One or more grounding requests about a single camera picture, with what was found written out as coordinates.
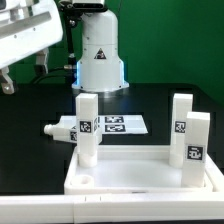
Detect white L-shaped fence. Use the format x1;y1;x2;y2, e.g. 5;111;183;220
0;158;224;224

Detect white fiducial marker sheet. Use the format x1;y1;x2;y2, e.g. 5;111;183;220
59;115;148;134

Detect black cables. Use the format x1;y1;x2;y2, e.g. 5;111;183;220
30;66;74;85

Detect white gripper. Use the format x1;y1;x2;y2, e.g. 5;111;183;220
0;0;63;95

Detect white square desk top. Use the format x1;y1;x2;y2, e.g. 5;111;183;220
64;145;213;195

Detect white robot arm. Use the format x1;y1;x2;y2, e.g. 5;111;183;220
0;0;129;94

